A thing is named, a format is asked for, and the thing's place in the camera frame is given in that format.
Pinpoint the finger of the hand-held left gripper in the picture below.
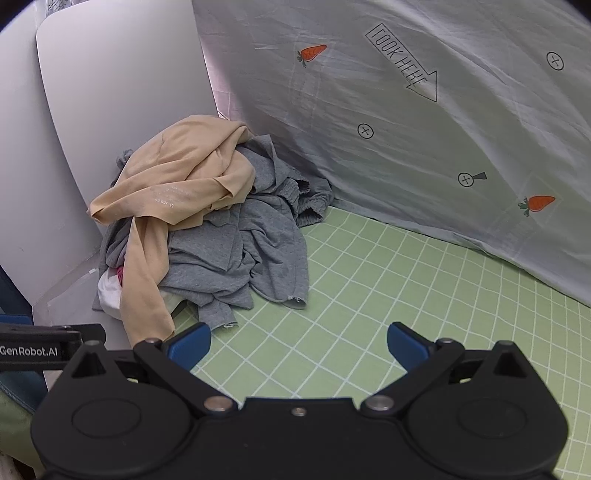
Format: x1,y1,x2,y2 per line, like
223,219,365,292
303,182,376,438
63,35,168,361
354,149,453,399
0,315,105,346

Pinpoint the grey carrot-print blanket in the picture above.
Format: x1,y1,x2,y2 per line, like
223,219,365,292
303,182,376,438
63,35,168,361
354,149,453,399
191,0,591,308

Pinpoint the dark blue cloth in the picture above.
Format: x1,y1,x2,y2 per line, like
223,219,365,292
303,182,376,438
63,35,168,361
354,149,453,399
0,265,35,319

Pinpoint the white and pink garment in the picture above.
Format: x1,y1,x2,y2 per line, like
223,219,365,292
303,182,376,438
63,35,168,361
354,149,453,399
95,265,136,322

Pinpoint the white headboard panel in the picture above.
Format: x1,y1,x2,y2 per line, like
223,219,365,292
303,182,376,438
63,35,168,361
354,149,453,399
36,0,219,223
0,18,108,319

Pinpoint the grey crumpled garment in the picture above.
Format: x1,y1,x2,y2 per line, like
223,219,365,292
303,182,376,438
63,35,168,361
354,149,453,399
92,134,334,329

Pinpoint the beige long-sleeve shirt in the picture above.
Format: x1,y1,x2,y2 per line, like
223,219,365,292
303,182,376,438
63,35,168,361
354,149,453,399
87,115,257,349

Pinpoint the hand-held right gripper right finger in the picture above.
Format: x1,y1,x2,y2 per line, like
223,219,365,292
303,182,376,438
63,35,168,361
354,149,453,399
361,322,532,418

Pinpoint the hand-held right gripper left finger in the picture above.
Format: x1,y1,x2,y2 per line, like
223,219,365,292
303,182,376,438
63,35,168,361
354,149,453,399
65,322,239,418

